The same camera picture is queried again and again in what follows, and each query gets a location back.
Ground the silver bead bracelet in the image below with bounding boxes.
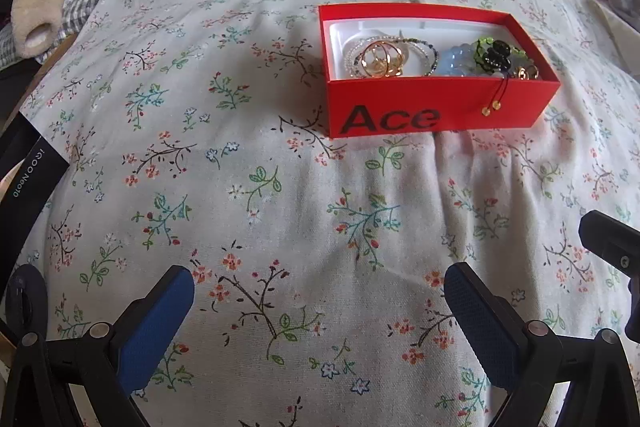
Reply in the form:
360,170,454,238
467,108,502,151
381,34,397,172
342,36,416,78

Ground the cream paper sheet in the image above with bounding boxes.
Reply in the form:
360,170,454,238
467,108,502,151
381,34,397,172
587,0,640,78

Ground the dark bead ring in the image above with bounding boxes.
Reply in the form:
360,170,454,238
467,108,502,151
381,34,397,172
487,44,513,70

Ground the black phone box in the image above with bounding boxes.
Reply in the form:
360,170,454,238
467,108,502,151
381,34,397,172
0,112,71,293

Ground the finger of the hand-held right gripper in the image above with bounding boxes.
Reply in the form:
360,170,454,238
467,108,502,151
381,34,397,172
578,209,640,343

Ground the floral bed sheet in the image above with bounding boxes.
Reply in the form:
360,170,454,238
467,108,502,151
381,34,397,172
10,0,640,427

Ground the red cardboard box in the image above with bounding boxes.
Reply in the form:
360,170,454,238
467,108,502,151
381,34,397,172
318,3,562,139

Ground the green bead bracelet black cord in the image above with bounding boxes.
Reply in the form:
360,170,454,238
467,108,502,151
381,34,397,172
472,36,531,115

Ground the blue bead bracelet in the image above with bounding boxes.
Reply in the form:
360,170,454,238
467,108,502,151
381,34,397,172
440,44,506,78

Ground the thin green bead bracelet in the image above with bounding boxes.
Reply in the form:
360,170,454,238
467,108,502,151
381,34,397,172
352,36,440,78

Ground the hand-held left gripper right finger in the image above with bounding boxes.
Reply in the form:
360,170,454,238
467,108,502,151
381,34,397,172
444,262,640,427

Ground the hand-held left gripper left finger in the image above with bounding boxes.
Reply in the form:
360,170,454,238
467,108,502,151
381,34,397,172
0,264,196,427

